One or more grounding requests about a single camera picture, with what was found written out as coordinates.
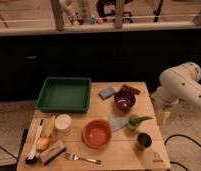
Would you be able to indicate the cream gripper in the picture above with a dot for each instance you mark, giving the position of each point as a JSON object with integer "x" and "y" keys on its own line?
{"x": 162, "y": 117}

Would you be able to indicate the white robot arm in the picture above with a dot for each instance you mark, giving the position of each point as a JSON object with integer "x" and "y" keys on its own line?
{"x": 177, "y": 83}

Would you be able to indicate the silver fork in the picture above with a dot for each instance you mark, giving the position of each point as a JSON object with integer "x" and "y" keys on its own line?
{"x": 74, "y": 157}

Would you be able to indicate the yellow banana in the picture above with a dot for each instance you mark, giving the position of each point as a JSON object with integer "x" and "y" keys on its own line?
{"x": 49, "y": 126}

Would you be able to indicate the dark metal cup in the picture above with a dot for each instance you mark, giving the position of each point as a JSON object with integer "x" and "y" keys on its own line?
{"x": 143, "y": 141}

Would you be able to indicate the wooden block brush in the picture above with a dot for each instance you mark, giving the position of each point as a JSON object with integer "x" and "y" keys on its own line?
{"x": 52, "y": 151}

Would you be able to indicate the wooden railing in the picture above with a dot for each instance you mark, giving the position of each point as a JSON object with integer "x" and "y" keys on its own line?
{"x": 34, "y": 17}

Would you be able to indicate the orange bowl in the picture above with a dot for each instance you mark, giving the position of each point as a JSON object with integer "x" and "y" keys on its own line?
{"x": 97, "y": 134}

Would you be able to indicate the green plastic tray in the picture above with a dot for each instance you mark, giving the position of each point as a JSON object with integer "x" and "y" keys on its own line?
{"x": 64, "y": 95}

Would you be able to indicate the orange fruit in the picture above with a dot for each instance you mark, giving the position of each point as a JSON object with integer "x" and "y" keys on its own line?
{"x": 43, "y": 143}

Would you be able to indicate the green toy vegetable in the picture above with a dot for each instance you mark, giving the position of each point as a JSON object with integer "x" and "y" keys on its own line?
{"x": 134, "y": 121}

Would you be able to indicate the blue sponge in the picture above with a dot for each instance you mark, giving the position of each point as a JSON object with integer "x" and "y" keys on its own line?
{"x": 106, "y": 93}

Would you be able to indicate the white cup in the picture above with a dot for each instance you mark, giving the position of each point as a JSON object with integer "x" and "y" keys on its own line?
{"x": 63, "y": 122}

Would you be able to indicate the dark red snack pile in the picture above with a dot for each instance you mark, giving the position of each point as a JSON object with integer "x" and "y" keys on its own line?
{"x": 131, "y": 89}

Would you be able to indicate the dark red bowl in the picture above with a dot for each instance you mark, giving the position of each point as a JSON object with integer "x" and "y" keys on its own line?
{"x": 124, "y": 100}

